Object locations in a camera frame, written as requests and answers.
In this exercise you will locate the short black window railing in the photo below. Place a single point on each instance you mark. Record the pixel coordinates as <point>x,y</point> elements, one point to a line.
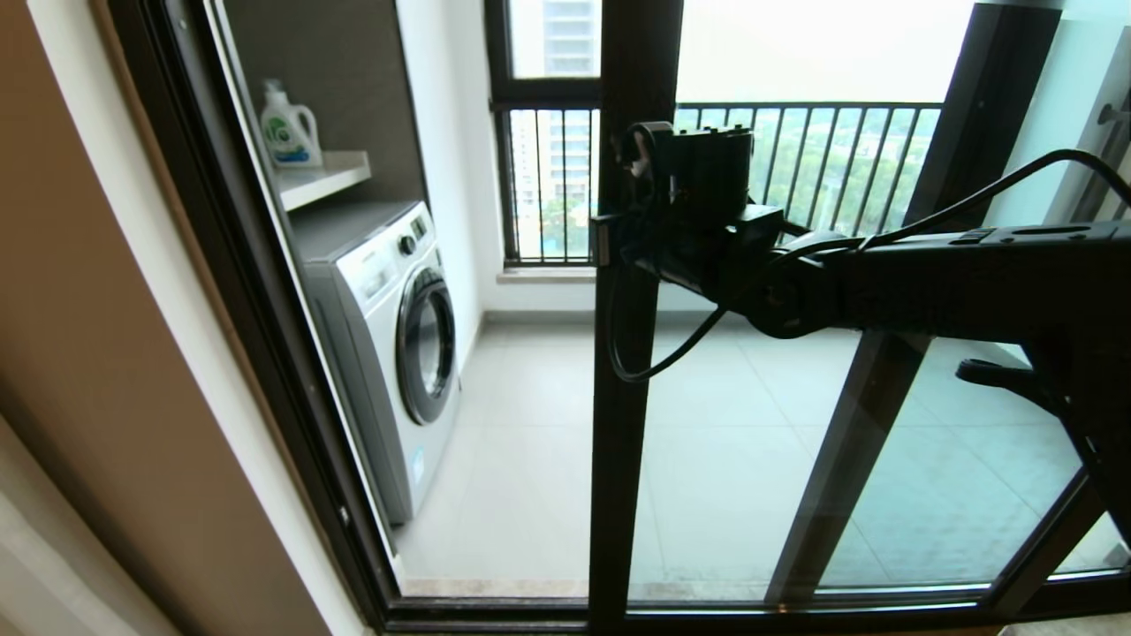
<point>1115,115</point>

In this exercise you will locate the black framed fixed glass panel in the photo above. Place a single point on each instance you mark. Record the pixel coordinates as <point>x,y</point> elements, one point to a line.
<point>848,459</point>

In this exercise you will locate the long grey stone window sill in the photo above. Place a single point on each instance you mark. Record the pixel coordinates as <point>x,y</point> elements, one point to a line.
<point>543,274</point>

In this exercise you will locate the black window frame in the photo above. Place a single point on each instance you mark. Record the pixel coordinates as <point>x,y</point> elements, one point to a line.
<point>548,93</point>

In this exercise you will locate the white wall shelf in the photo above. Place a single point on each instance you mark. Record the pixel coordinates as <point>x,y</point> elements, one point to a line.
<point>322,177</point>

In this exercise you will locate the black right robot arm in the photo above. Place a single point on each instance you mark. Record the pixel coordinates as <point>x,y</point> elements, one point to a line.
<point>972,283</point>

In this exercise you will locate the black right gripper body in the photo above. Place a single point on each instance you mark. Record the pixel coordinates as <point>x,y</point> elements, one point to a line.
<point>716,256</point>

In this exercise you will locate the black framed sliding glass door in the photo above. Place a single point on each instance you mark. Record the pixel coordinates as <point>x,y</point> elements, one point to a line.
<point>234,221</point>
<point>618,486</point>

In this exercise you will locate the white detergent bottle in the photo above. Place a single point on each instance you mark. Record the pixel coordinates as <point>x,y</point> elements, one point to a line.
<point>289,137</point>

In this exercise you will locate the white front-load washing machine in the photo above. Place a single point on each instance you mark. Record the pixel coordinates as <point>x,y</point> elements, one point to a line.
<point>380,291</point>

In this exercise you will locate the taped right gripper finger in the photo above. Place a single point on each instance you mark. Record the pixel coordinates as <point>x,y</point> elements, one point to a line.
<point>605,238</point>

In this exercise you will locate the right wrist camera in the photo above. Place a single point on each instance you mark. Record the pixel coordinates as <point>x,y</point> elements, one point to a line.
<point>707,168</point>

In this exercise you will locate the long black balcony railing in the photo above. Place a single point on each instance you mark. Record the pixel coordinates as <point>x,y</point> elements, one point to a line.
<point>839,106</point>

